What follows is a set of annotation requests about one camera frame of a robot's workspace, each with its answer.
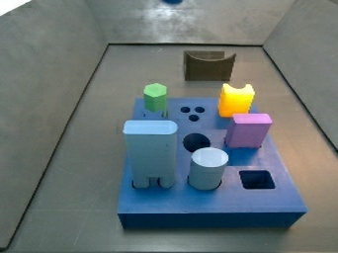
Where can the green hexagonal peg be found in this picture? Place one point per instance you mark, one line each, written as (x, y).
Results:
(155, 97)

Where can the purple rectangular block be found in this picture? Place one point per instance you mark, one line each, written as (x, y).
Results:
(247, 130)

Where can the tall light blue block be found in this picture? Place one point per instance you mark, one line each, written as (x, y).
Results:
(151, 149)

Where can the yellow notched block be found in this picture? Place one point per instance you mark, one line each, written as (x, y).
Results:
(235, 100)

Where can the blue star peg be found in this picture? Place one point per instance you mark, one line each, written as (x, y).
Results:
(156, 116)

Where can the black curved cradle stand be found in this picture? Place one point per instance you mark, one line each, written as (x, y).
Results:
(207, 65)

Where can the light blue round peg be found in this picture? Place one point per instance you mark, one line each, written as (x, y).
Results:
(207, 166)

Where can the long blue cylinder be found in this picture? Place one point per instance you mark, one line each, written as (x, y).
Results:
(172, 1)

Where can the blue peg board base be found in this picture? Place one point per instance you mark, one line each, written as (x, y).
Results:
(187, 181)

